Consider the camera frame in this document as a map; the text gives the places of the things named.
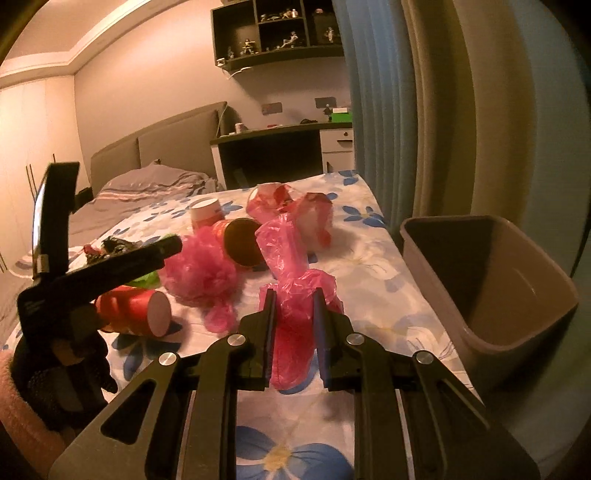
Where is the red paper cup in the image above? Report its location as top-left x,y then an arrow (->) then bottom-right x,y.
95,285 -> 172,337

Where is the dark crumpled wrapper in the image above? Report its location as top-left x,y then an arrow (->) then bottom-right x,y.
83,235 -> 144,264

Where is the white and pink cup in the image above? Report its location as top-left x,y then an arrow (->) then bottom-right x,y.
190,198 -> 225,230

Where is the white wardrobe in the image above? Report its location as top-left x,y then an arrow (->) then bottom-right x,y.
0,76 -> 79,273

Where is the blue floral bed cover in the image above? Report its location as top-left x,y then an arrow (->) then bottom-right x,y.
0,170 -> 481,480

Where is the person's left forearm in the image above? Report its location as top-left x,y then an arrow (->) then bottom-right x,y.
0,351 -> 68,478

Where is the grey bedsheet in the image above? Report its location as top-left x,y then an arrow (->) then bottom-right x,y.
14,196 -> 195,278

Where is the pleated curtain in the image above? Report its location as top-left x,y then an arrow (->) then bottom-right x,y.
331,0 -> 591,287

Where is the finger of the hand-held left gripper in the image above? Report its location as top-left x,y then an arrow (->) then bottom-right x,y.
60,234 -> 182,308

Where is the group of shelf figurines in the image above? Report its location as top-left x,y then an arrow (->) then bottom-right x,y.
217,7 -> 338,63

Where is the red and white plastic bag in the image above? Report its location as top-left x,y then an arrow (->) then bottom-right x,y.
246,183 -> 335,252

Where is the paper cup with brown inside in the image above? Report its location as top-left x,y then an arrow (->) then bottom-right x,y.
211,218 -> 269,271

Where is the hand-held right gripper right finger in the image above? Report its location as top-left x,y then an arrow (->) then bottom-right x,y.
313,292 -> 541,480

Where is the dark wall shelf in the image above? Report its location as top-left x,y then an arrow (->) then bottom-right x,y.
211,0 -> 346,72

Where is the beige plastic bin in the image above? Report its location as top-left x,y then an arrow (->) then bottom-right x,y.
399,215 -> 580,393

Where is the long pink plastic bag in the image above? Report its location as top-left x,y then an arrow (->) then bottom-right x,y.
255,217 -> 345,389

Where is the grey striped pillow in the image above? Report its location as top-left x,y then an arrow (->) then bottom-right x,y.
99,161 -> 218,204

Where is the padded grey headboard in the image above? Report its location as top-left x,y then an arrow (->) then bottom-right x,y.
90,102 -> 228,197

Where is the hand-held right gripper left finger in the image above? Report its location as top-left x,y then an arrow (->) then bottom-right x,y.
48,287 -> 278,480

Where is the white drawer cabinet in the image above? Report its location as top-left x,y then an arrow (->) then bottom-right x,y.
321,128 -> 355,174

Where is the person's left hand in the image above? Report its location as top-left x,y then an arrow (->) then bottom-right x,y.
11,330 -> 118,432

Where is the dark desk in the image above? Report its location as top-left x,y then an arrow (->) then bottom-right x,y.
210,121 -> 354,190

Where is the crumpled pink plastic bag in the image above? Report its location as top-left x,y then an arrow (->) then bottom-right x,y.
159,226 -> 241,333

